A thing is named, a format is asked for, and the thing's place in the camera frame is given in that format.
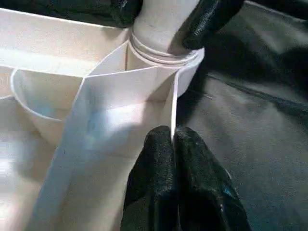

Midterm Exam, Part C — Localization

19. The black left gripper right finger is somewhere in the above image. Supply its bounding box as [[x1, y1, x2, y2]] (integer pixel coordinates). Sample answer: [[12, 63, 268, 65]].
[[173, 126, 251, 231]]

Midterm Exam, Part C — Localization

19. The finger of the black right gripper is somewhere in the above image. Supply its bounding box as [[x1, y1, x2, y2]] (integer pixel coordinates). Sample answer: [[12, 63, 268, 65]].
[[169, 0, 245, 52], [103, 0, 144, 27]]

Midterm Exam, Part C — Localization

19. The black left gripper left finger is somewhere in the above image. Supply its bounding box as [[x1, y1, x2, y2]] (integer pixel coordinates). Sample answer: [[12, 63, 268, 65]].
[[120, 125, 179, 231]]

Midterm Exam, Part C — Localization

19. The white plastic table leg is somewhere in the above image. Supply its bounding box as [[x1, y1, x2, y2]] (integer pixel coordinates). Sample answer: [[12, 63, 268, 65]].
[[129, 0, 202, 66]]

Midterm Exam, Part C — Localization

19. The white plastic table top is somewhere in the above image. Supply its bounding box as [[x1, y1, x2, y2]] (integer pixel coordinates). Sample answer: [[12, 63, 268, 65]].
[[0, 7, 205, 231]]

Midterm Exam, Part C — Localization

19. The black work mat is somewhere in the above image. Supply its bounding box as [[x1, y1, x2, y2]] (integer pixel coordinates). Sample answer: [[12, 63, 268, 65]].
[[0, 0, 308, 231]]

